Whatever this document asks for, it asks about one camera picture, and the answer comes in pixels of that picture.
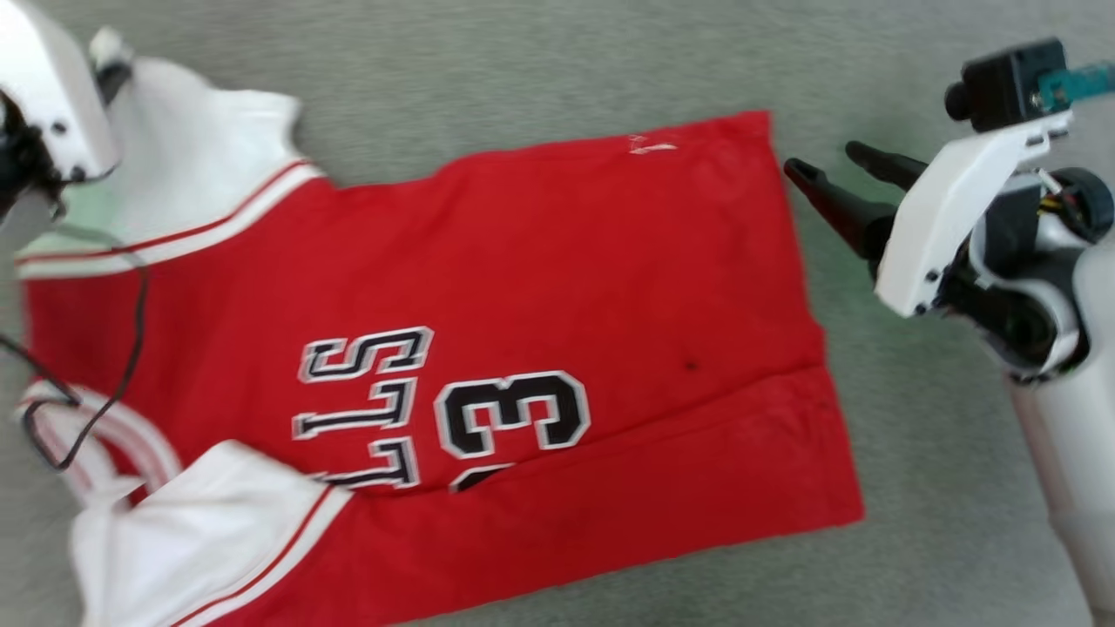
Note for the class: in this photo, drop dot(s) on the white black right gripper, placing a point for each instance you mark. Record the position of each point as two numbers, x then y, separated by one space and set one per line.
941 218

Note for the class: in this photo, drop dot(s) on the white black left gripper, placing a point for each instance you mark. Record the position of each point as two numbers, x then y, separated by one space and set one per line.
52 96

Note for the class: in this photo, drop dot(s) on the red Bulls basketball jersey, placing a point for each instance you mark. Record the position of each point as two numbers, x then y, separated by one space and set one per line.
566 287

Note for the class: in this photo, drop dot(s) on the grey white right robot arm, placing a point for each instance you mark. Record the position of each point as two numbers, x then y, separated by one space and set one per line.
1071 453

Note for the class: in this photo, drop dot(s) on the grey fabric sofa cushion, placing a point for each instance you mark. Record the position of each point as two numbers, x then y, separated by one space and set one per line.
523 70

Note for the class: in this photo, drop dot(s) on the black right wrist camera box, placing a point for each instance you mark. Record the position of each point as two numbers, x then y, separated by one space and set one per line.
1002 87

